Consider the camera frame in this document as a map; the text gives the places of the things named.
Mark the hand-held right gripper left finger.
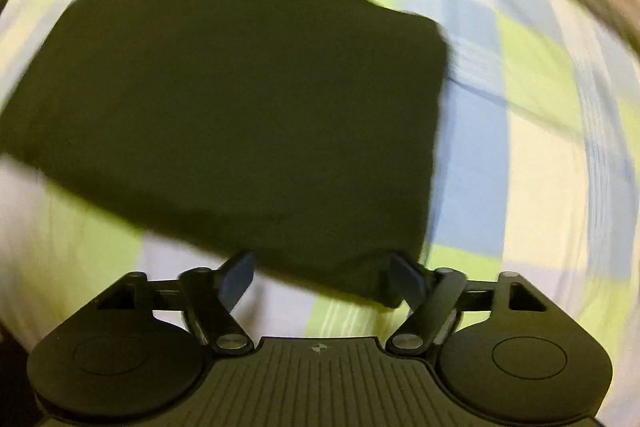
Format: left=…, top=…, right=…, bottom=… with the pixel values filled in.
left=92, top=251, right=257, bottom=355

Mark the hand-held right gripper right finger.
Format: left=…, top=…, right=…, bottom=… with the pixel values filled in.
left=385, top=253, right=551, bottom=355

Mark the dark green long-sleeve shirt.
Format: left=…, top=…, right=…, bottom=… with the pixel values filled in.
left=0, top=0, right=451, bottom=310

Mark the checked bed sheet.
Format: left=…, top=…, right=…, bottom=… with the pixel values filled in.
left=0, top=0, right=640, bottom=408

